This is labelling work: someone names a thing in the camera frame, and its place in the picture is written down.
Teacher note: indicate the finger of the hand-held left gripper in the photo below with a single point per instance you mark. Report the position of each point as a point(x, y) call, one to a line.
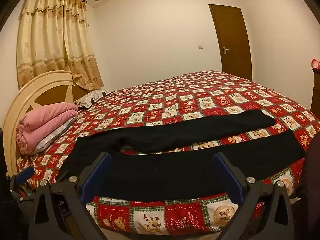
point(25, 174)

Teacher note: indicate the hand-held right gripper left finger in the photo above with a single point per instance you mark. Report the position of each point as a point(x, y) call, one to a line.
point(96, 175)

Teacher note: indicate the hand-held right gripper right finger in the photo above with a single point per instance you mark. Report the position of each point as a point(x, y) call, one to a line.
point(230, 180)

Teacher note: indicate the black pants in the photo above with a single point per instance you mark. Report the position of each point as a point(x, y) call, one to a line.
point(162, 170)

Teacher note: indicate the folded pink blanket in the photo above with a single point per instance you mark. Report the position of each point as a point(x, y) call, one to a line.
point(45, 117)

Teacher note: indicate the cream wooden headboard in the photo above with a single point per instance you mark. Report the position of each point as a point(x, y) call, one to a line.
point(17, 105)

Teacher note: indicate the dark cloth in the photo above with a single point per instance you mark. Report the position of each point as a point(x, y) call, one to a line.
point(310, 185)

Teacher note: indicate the red bear printed quilt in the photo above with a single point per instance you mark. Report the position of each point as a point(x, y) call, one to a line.
point(200, 92)

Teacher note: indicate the wooden cabinet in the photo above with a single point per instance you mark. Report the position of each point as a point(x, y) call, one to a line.
point(316, 92)

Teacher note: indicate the cream floral curtain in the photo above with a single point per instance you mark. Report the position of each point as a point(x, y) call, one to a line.
point(50, 42)

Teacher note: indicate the brown wooden door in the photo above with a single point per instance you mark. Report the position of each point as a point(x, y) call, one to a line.
point(232, 42)

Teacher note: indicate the red checked cloth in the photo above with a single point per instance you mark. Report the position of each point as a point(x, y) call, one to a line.
point(316, 63)

